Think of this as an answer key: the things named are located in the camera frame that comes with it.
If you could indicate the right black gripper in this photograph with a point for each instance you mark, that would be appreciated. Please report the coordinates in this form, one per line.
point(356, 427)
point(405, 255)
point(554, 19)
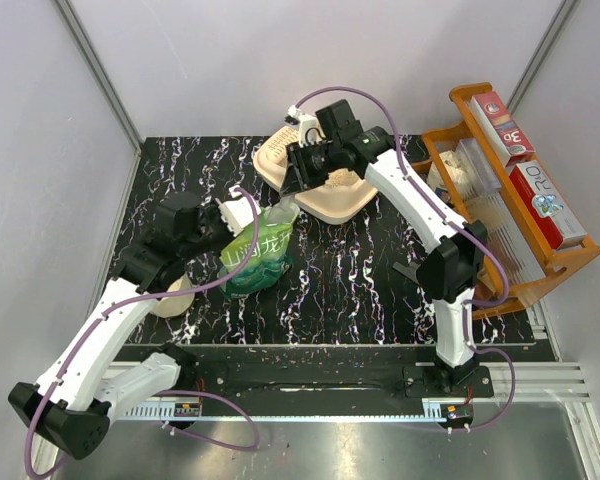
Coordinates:
point(298, 176)

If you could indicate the green litter bag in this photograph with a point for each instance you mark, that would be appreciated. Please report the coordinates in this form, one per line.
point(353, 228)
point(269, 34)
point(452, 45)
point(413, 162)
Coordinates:
point(269, 261)

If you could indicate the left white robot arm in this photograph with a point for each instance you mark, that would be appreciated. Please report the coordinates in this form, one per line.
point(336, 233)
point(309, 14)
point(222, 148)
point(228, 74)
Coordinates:
point(71, 405)

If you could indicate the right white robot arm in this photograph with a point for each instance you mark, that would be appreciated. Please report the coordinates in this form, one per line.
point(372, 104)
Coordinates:
point(333, 139)

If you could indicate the beige litter box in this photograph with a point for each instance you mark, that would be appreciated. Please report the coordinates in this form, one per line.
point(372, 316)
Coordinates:
point(335, 203)

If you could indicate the clear acrylic box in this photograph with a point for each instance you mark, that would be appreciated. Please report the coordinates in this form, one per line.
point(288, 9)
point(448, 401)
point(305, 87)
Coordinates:
point(482, 176)

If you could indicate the red box 3b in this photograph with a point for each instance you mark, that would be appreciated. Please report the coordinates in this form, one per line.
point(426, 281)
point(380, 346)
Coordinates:
point(503, 133)

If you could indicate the red white box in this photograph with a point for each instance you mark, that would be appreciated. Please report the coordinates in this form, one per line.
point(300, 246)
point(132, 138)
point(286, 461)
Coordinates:
point(548, 208)

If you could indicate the orange wooden rack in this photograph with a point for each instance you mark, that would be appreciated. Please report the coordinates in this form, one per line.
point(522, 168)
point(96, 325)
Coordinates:
point(557, 266)

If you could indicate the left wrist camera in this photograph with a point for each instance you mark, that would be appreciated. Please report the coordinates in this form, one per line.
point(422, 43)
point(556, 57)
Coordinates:
point(239, 211)

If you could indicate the small black bracket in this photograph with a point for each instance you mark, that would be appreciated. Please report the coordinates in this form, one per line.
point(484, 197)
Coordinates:
point(408, 271)

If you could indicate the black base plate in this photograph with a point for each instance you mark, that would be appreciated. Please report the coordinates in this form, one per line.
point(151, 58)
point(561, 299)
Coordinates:
point(332, 383)

